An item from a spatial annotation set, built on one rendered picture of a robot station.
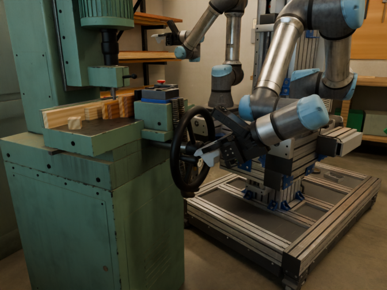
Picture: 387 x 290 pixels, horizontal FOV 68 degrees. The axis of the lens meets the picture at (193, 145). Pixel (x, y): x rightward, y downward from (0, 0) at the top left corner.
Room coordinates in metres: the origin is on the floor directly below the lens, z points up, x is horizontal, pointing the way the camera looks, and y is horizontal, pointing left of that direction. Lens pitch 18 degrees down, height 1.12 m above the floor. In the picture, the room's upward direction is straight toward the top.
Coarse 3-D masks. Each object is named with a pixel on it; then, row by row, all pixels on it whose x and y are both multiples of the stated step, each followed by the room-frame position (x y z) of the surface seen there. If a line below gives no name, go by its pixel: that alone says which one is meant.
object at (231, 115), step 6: (216, 108) 0.73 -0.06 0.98; (222, 108) 0.74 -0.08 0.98; (210, 114) 0.74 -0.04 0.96; (216, 114) 0.73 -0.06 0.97; (222, 114) 0.72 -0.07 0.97; (228, 114) 0.73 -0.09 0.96; (222, 120) 0.72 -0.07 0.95; (228, 120) 0.71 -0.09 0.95; (234, 120) 0.71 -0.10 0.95; (240, 120) 0.73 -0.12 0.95; (228, 126) 0.71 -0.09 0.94; (234, 126) 0.70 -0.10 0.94; (240, 126) 0.70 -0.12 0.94; (246, 126) 0.71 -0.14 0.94; (240, 132) 0.70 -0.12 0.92; (246, 132) 0.69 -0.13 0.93
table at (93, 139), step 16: (64, 128) 0.83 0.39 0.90; (96, 128) 0.83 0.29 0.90; (112, 128) 0.83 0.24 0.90; (128, 128) 0.88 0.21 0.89; (144, 128) 0.94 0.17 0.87; (48, 144) 0.83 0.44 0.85; (64, 144) 0.79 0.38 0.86; (80, 144) 0.76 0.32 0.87; (96, 144) 0.75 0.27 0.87; (112, 144) 0.81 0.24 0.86
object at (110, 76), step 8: (88, 72) 1.07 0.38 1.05; (96, 72) 1.05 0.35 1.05; (104, 72) 1.03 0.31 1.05; (112, 72) 1.01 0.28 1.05; (120, 72) 1.03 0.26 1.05; (128, 72) 1.06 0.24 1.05; (96, 80) 1.05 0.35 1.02; (104, 80) 1.03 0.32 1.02; (112, 80) 1.01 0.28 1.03; (120, 80) 1.02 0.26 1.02; (128, 80) 1.06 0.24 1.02; (112, 88) 1.05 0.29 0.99
